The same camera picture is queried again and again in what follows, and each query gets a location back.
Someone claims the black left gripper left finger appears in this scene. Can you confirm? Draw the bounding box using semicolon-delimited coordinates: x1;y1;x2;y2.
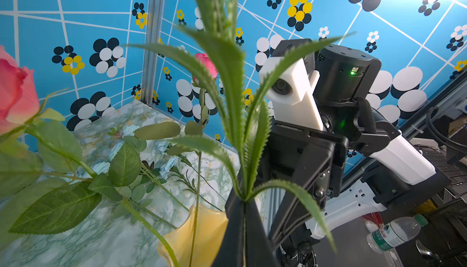
212;190;244;267

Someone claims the right aluminium corner post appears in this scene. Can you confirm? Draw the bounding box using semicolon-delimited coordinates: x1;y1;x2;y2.
141;0;165;106

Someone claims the yellow ceramic vase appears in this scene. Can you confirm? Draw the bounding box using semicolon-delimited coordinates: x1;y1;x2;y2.
163;204;229;267

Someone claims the coral pink rose stem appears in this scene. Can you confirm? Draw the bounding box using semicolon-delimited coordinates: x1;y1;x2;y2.
1;50;166;267

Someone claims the magenta pink rose stem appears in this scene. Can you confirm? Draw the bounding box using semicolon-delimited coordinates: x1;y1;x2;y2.
133;52;220;267

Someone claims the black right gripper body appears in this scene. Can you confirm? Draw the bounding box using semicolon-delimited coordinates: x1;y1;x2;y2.
268;120;349;209

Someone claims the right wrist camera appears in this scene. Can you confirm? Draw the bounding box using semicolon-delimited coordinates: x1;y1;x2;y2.
266;52;325;131

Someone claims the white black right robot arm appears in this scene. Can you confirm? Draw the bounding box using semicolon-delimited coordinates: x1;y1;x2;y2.
260;45;449;230

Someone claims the plastic water bottle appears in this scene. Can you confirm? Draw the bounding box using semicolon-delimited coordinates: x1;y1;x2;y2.
367;214;428;254

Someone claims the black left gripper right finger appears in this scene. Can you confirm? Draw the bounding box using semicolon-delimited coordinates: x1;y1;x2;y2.
245;200;278;267

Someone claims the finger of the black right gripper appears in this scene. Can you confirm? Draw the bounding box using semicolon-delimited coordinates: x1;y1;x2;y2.
268;144;334;249

